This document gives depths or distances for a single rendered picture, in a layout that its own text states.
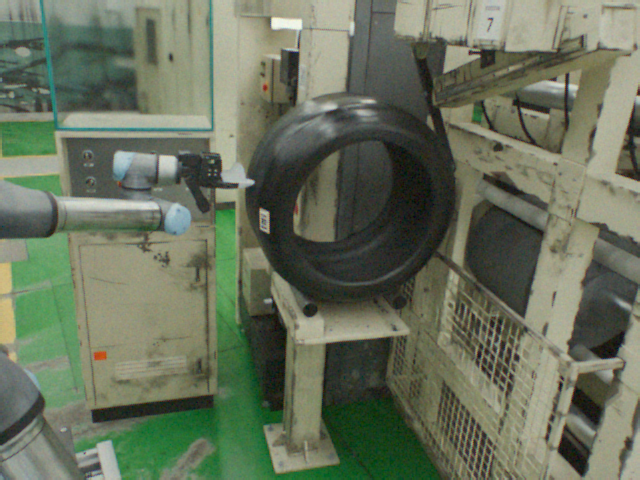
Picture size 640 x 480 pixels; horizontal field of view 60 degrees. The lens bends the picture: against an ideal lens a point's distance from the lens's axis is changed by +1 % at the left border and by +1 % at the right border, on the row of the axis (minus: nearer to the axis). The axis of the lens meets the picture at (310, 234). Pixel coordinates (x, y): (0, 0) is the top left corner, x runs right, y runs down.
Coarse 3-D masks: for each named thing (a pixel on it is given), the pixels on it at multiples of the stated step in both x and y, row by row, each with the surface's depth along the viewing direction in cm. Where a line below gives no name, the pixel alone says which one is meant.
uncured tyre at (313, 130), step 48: (336, 96) 153; (288, 144) 140; (336, 144) 139; (384, 144) 176; (432, 144) 148; (288, 192) 141; (432, 192) 154; (288, 240) 146; (384, 240) 185; (432, 240) 158; (336, 288) 156; (384, 288) 160
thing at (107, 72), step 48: (48, 0) 177; (96, 0) 181; (144, 0) 184; (192, 0) 188; (48, 48) 182; (96, 48) 186; (144, 48) 190; (192, 48) 194; (96, 96) 191; (144, 96) 195; (192, 96) 200
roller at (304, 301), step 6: (294, 288) 167; (294, 294) 166; (300, 294) 163; (306, 294) 162; (300, 300) 160; (306, 300) 159; (312, 300) 159; (300, 306) 160; (306, 306) 156; (312, 306) 157; (306, 312) 157; (312, 312) 157
